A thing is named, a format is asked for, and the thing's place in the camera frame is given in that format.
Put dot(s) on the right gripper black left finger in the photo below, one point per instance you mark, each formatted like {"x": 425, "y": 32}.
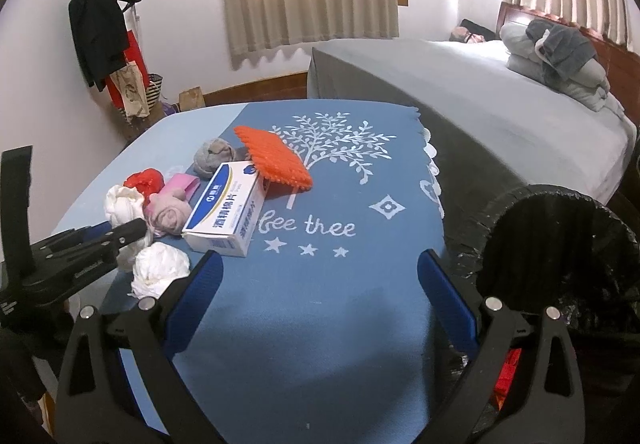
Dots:
{"x": 95, "y": 402}

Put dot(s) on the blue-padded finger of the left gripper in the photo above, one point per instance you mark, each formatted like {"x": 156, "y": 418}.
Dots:
{"x": 76, "y": 250}

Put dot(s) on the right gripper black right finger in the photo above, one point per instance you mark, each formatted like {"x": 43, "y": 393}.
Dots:
{"x": 522, "y": 382}

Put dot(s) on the pink cloth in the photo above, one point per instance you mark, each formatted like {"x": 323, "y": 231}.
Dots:
{"x": 168, "y": 212}

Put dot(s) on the red plastic bag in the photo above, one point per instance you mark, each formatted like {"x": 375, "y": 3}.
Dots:
{"x": 146, "y": 182}

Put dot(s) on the white blue medicine box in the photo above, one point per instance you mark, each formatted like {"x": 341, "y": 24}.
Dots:
{"x": 226, "y": 214}

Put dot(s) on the orange bubble wrap sheet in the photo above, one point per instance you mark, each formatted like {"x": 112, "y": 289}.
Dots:
{"x": 273, "y": 159}

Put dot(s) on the black-lined trash bin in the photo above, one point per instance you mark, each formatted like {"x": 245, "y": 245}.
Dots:
{"x": 548, "y": 246}

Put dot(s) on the white crumpled tissue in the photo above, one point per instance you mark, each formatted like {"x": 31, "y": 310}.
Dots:
{"x": 121, "y": 205}

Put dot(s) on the white crumpled paper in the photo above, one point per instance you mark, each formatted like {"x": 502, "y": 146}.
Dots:
{"x": 155, "y": 268}

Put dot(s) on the pink flat packet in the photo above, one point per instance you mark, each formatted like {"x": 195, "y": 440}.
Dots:
{"x": 181, "y": 185}

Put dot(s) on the grey rolled sock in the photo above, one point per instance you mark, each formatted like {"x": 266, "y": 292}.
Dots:
{"x": 210, "y": 156}

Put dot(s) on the striped basket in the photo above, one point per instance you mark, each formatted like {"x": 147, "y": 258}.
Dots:
{"x": 153, "y": 90}

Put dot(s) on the beige tote bag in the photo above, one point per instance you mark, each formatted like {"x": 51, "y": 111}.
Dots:
{"x": 130, "y": 85}

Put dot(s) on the brown paper bag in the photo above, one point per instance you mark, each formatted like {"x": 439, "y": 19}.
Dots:
{"x": 191, "y": 99}

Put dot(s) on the red hanging bag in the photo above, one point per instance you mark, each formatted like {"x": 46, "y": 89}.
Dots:
{"x": 131, "y": 54}

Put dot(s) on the black hanging jacket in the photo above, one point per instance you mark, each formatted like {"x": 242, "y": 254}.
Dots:
{"x": 100, "y": 38}

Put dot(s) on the blue tree-print tablecloth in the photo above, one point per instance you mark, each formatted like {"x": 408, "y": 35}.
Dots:
{"x": 322, "y": 332}

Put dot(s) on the grey bed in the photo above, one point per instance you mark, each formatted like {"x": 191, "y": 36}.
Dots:
{"x": 493, "y": 129}

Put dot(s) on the grey folded duvet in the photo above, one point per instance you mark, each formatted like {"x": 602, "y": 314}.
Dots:
{"x": 590, "y": 87}

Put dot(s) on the wooden headboard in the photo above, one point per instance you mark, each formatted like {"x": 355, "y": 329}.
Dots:
{"x": 621, "y": 66}

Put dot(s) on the dark grey towel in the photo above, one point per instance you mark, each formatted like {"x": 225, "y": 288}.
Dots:
{"x": 563, "y": 50}

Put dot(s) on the black bag behind bed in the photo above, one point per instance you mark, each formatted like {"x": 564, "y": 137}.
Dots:
{"x": 469, "y": 32}

